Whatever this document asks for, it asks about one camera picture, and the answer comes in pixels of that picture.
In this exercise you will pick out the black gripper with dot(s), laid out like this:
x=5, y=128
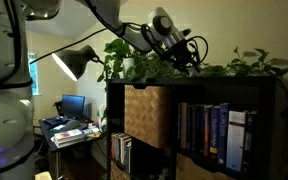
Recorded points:
x=181, y=56

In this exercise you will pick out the white plush toy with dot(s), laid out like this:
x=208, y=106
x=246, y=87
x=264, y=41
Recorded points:
x=195, y=72

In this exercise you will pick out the woven storage box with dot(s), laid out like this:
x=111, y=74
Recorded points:
x=147, y=112
x=187, y=170

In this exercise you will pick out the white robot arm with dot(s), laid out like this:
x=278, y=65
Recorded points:
x=17, y=159

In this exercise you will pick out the white plant pot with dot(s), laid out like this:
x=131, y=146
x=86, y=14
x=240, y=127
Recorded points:
x=127, y=63

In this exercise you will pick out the green pothos plant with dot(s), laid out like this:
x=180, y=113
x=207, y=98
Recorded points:
x=150, y=65

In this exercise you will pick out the blue textbook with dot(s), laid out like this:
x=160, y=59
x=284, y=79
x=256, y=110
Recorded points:
x=222, y=133

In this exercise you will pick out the black cube bookshelf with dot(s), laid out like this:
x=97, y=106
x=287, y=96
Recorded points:
x=193, y=128

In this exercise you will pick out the dark laptop screen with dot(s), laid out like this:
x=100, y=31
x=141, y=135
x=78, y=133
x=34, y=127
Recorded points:
x=72, y=105

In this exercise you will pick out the stack of books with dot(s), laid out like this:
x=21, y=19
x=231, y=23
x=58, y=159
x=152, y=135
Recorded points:
x=66, y=138

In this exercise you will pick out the bright window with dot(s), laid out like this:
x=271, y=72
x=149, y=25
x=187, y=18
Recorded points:
x=33, y=72

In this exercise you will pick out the black desk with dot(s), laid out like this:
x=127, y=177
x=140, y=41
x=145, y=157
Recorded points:
x=46, y=129

